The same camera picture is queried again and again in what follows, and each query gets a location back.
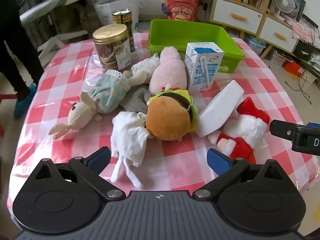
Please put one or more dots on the green plastic bin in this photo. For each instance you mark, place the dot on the green plastic bin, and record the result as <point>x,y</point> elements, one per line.
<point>180,33</point>

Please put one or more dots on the orange box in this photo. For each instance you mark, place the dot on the orange box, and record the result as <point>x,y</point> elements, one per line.
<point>297,71</point>

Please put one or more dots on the dark can with yellow label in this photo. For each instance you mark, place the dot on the dark can with yellow label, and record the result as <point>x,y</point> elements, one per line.
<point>122,17</point>

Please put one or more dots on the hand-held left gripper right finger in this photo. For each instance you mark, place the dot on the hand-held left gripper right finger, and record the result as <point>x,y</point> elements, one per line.
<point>217,158</point>

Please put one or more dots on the grey fleece cloth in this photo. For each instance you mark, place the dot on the grey fleece cloth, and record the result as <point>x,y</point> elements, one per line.
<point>136,100</point>

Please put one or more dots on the white ruffled cloth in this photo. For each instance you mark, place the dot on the white ruffled cloth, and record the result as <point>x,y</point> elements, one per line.
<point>145,66</point>

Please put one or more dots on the white cloth doll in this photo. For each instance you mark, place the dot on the white cloth doll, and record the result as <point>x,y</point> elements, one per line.
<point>127,135</point>

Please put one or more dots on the red cartoon bucket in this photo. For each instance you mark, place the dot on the red cartoon bucket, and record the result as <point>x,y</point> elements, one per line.
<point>182,10</point>

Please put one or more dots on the rabbit doll in blue dress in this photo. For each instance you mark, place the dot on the rabbit doll in blue dress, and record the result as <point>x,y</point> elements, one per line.
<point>107,97</point>

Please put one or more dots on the wooden cabinet with white drawers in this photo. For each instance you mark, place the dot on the wooden cabinet with white drawers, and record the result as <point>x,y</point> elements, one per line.
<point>237,15</point>

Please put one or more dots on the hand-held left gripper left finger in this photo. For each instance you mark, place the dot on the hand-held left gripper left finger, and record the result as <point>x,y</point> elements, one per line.
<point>100,156</point>

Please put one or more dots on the blue shoe cover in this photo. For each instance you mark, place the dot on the blue shoe cover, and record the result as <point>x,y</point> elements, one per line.
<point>23,102</point>

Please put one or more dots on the white desk fan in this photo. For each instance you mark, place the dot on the white desk fan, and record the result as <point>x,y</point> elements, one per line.
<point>283,3</point>

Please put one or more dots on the red and white plush toy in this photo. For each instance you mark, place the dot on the red and white plush toy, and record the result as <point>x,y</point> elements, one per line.
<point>247,127</point>

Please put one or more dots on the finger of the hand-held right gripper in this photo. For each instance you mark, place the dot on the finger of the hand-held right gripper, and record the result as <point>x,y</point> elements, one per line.
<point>314,125</point>
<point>281,130</point>

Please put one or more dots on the burger plush toy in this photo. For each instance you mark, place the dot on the burger plush toy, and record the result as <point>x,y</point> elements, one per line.
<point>167,117</point>

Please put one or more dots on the white plastic bag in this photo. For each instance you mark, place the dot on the white plastic bag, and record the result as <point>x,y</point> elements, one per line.
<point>110,7</point>

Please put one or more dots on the cookie jar with gold lid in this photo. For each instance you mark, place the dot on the cookie jar with gold lid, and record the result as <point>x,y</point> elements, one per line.
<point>112,52</point>

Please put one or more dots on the white office chair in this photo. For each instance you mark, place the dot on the white office chair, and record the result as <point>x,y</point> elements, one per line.
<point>50,2</point>

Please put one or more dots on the framed picture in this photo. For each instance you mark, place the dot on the framed picture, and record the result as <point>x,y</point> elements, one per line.
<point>300,5</point>

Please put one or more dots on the pink patterned cloth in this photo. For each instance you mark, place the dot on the pink patterned cloth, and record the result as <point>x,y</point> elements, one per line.
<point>305,30</point>

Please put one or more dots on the pink plush toy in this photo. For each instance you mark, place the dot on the pink plush toy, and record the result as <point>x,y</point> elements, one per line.
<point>170,75</point>

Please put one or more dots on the white and blue milk carton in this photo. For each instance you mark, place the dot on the white and blue milk carton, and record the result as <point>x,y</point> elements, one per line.
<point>200,75</point>

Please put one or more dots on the white foam block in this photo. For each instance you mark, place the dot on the white foam block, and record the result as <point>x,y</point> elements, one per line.
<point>217,110</point>

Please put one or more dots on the clear storage box blue lid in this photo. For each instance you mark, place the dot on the clear storage box blue lid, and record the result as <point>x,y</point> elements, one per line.
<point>255,45</point>

